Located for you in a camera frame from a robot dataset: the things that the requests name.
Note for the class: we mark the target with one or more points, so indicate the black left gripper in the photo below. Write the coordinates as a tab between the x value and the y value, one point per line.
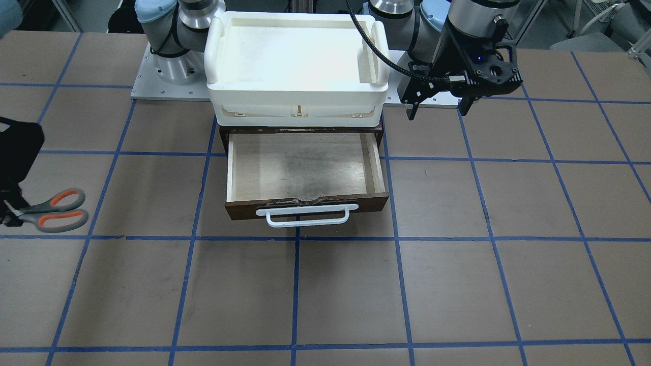
454	50

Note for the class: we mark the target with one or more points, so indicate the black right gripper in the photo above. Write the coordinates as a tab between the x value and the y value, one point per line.
20	152

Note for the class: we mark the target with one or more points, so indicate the orange grey scissors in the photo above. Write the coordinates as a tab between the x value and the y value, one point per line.
64	205

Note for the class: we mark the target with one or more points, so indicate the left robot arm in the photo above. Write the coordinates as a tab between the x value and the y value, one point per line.
461	47

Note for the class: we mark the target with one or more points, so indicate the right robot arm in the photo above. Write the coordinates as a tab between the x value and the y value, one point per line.
177	32

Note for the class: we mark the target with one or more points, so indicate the dark brown drawer cabinet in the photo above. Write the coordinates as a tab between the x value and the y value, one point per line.
226	132

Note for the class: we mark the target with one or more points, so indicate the white plastic tray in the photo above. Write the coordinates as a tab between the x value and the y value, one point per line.
296	69

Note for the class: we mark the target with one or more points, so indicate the wooden drawer with white handle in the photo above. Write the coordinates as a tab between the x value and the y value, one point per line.
325	176

